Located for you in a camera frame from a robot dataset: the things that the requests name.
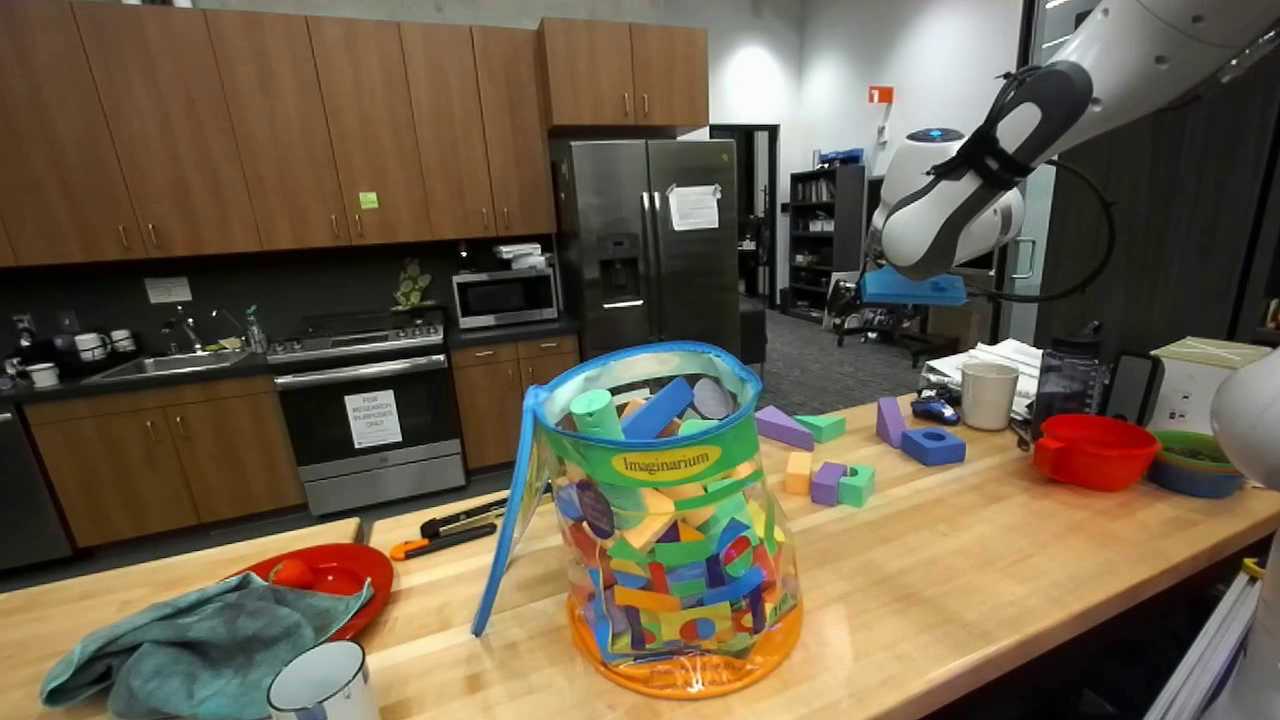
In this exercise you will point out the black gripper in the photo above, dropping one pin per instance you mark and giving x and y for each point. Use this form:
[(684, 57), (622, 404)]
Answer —
[(919, 322)]

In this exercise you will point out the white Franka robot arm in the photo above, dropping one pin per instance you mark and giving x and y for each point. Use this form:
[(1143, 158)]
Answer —
[(1175, 67)]

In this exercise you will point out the blue foam block with hole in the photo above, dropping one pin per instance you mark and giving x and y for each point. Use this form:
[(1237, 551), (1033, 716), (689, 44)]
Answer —
[(934, 445)]

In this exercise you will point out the green foam block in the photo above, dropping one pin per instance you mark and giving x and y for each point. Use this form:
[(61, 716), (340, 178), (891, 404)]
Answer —
[(823, 426), (856, 487)]

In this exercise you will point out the purple wedge foam block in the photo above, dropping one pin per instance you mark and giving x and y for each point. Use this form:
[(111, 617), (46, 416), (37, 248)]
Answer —
[(785, 426)]

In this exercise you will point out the tan foam block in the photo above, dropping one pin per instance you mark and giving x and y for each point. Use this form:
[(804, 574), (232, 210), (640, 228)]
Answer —
[(798, 469)]

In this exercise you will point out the clear bag of foam blocks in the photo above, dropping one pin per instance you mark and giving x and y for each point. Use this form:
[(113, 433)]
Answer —
[(680, 535)]

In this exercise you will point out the small blue object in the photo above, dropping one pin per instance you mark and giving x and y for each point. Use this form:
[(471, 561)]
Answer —
[(937, 409)]

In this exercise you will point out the white cup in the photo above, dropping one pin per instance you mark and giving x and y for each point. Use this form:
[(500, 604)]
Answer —
[(989, 398)]

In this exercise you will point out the dark bookshelf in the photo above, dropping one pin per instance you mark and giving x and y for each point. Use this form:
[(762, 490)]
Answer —
[(814, 242)]

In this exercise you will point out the red plastic bowl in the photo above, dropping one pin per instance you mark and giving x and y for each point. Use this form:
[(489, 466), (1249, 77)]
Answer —
[(1093, 449)]

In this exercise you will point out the white paper on refrigerator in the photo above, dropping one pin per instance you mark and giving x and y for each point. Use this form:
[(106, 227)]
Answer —
[(692, 205)]

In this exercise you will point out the stainless steel refrigerator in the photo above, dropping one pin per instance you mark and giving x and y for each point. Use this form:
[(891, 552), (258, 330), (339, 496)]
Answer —
[(647, 254)]

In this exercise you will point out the white cardboard box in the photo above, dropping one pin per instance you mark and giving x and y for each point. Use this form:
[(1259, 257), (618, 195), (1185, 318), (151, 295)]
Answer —
[(1192, 383)]

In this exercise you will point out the green plastic bowl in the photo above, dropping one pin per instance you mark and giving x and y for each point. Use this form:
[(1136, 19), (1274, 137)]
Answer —
[(1191, 445)]

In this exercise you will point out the blue plastic bowl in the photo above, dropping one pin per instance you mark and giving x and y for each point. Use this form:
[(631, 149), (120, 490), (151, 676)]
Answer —
[(1192, 482)]

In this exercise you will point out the wooden cabinet above refrigerator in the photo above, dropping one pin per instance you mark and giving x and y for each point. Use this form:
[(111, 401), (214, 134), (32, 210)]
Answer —
[(626, 72)]

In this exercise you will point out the narrow wooden base cabinet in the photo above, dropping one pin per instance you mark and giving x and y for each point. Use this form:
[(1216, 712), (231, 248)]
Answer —
[(513, 392)]

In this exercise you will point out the silver microwave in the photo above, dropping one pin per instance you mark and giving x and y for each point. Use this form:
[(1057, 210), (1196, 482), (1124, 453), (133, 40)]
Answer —
[(507, 298)]

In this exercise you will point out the small potted plant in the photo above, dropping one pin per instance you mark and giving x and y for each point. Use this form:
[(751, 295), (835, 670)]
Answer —
[(410, 284)]

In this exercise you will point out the white paper on oven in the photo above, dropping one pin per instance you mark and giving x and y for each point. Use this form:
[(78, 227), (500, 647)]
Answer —
[(372, 416)]

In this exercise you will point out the stainless steel oven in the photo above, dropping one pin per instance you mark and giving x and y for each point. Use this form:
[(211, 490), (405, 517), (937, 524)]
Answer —
[(370, 426)]

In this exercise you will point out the green sticky note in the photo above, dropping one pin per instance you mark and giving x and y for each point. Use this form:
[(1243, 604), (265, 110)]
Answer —
[(370, 201)]

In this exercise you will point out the red bowl left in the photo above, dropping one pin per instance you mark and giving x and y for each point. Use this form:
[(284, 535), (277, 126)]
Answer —
[(334, 571)]

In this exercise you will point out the white enamel mug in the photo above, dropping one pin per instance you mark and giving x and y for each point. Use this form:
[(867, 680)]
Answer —
[(327, 680)]

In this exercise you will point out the sink faucet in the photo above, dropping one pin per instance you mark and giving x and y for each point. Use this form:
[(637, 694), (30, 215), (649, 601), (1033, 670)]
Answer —
[(190, 330)]

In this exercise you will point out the wide wooden base cabinet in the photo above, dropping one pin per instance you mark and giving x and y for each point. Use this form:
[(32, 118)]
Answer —
[(160, 462)]

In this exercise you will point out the teal towel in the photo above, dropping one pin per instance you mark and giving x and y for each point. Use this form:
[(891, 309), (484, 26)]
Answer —
[(203, 647)]

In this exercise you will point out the black dishwasher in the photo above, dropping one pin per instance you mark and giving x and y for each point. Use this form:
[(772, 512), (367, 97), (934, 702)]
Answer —
[(25, 487)]

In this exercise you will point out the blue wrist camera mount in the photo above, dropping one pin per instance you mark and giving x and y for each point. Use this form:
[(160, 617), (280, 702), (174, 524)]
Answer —
[(915, 284)]

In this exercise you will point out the orange wall sign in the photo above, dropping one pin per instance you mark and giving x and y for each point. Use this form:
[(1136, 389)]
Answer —
[(882, 97)]

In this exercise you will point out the long wooden wall cabinets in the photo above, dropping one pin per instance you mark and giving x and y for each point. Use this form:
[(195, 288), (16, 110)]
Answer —
[(265, 134)]

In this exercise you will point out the white wall outlet plate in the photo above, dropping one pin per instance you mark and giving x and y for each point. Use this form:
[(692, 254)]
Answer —
[(171, 288)]

